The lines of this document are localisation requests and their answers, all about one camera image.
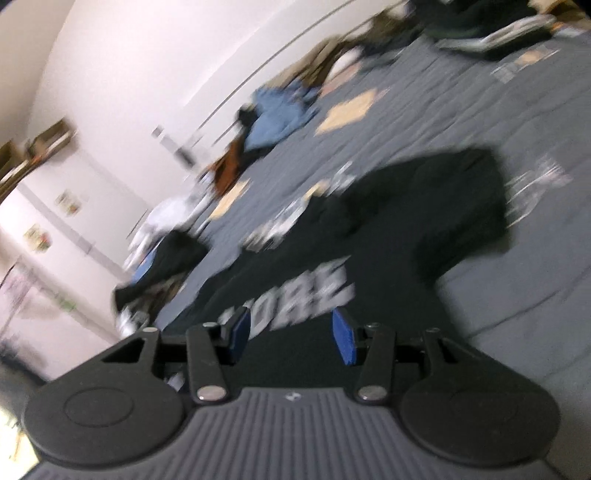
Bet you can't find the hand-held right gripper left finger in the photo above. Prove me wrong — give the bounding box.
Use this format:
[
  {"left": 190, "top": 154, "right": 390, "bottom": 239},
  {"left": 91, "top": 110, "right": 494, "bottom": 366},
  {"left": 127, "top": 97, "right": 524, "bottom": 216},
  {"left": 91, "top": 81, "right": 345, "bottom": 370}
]
[{"left": 98, "top": 306, "right": 252, "bottom": 408}]

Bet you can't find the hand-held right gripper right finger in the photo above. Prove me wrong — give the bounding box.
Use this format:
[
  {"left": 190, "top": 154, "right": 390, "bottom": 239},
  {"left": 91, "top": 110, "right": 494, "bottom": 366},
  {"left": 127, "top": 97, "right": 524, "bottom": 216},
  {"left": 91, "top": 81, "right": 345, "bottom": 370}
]
[{"left": 332, "top": 306, "right": 491, "bottom": 408}]

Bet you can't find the black T-shirt with white letters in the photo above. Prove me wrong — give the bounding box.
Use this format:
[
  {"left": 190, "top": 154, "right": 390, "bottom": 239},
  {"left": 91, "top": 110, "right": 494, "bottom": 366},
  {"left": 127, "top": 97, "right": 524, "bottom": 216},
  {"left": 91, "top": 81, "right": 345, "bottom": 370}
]
[{"left": 161, "top": 147, "right": 514, "bottom": 370}]

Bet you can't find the pile of mixed clothes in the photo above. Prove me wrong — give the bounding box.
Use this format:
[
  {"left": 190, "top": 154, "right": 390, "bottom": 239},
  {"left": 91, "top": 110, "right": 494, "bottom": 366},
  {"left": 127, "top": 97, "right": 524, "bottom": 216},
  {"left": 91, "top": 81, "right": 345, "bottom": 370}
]
[{"left": 175, "top": 0, "right": 407, "bottom": 153}]

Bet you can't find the stack of folded clothes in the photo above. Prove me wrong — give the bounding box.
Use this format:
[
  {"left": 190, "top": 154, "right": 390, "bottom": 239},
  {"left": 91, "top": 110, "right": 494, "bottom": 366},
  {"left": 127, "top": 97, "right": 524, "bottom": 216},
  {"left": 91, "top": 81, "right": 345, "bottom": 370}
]
[{"left": 416, "top": 0, "right": 591, "bottom": 52}]

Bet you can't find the large black garment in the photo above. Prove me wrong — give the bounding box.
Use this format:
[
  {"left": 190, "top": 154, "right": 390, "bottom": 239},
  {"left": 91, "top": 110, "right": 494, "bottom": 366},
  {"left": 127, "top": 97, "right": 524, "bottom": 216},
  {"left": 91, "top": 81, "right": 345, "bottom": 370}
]
[{"left": 113, "top": 230, "right": 209, "bottom": 319}]

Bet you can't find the white and black garment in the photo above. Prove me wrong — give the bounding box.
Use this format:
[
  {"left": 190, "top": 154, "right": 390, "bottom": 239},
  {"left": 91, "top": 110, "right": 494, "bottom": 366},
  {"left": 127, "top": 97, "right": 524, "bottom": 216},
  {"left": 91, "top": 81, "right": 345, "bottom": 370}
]
[{"left": 116, "top": 309, "right": 148, "bottom": 337}]

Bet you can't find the white grey sweatshirt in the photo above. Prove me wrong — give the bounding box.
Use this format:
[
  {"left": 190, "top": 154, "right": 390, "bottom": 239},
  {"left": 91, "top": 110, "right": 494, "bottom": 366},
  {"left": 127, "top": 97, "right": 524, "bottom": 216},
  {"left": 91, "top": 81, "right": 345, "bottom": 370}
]
[{"left": 124, "top": 194, "right": 211, "bottom": 268}]

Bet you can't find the brown garment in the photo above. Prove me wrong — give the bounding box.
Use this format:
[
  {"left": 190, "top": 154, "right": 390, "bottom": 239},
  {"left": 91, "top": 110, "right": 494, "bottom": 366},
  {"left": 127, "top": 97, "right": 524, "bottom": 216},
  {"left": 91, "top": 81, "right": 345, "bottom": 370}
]
[{"left": 210, "top": 137, "right": 247, "bottom": 197}]

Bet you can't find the black hair brush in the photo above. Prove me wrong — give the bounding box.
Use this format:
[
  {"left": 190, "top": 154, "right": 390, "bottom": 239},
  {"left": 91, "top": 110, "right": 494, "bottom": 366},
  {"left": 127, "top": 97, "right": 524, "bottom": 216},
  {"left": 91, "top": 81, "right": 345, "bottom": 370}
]
[{"left": 152, "top": 124, "right": 195, "bottom": 168}]

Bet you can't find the white wardrobe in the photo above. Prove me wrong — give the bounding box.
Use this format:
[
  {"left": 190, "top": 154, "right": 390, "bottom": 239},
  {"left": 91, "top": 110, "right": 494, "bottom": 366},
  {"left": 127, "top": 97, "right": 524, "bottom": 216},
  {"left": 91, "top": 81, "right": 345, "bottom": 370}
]
[{"left": 0, "top": 152, "right": 155, "bottom": 384}]

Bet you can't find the cartoon animal sticker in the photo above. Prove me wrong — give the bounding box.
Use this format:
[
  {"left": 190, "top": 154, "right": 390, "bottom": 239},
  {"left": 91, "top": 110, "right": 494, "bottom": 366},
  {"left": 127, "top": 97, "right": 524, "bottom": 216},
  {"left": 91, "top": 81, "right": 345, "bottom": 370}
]
[
  {"left": 56, "top": 188, "right": 88, "bottom": 217},
  {"left": 24, "top": 224, "right": 52, "bottom": 254}
]

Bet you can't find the small black garment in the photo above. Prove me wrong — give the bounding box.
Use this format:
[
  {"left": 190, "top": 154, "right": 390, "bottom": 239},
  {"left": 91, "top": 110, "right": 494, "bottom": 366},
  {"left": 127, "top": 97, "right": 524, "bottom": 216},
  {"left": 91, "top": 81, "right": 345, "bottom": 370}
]
[{"left": 236, "top": 102, "right": 262, "bottom": 137}]

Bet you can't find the grey printed quilt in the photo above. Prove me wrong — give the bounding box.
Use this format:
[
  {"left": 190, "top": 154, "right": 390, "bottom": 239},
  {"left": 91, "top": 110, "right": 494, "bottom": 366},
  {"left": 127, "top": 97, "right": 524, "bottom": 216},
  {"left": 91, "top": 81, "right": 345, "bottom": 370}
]
[{"left": 134, "top": 0, "right": 591, "bottom": 398}]

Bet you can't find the cardboard box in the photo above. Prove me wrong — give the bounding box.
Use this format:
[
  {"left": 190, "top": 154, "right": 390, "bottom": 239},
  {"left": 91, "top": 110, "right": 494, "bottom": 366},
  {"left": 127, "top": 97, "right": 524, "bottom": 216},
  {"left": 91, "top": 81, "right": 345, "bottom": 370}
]
[
  {"left": 27, "top": 117, "right": 78, "bottom": 155},
  {"left": 0, "top": 137, "right": 29, "bottom": 195}
]

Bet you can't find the white pillow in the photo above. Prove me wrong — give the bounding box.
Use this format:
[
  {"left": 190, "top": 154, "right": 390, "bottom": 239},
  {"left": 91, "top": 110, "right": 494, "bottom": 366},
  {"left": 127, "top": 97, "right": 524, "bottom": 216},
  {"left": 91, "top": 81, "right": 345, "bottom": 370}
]
[{"left": 330, "top": 48, "right": 363, "bottom": 77}]

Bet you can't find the olive khaki garment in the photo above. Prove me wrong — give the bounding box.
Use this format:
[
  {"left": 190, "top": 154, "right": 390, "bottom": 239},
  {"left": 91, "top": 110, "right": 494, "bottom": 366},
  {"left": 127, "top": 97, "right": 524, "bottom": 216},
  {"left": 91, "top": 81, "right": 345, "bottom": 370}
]
[{"left": 272, "top": 37, "right": 365, "bottom": 95}]

